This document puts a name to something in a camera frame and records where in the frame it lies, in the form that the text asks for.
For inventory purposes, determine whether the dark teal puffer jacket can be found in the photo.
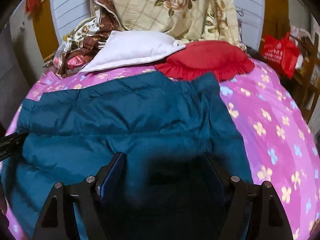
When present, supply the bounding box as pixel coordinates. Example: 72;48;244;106
2;72;252;239

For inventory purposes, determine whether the grey wardrobe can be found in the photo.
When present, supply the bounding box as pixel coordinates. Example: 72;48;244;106
0;23;30;129

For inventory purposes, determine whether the pink floral bed sheet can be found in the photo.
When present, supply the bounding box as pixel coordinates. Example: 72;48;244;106
0;57;320;240

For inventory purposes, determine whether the pink shiny packet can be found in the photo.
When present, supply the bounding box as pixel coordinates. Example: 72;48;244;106
67;55;87;70

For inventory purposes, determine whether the brown floral crumpled blanket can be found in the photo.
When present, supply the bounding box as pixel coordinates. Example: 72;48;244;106
43;5;120;77

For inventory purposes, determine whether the wooden chair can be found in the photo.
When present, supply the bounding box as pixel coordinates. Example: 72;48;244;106
290;25;319;122

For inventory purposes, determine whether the white pillow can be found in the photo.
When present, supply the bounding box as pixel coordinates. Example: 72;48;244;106
80;30;186;73

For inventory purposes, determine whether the red ruffled cushion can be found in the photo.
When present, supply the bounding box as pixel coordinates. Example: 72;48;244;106
155;41;254;82

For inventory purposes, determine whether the red plastic bag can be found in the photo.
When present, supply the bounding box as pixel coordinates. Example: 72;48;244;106
262;33;300;79

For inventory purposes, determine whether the cream floral quilt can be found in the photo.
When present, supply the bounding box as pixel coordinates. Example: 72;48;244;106
71;0;247;52

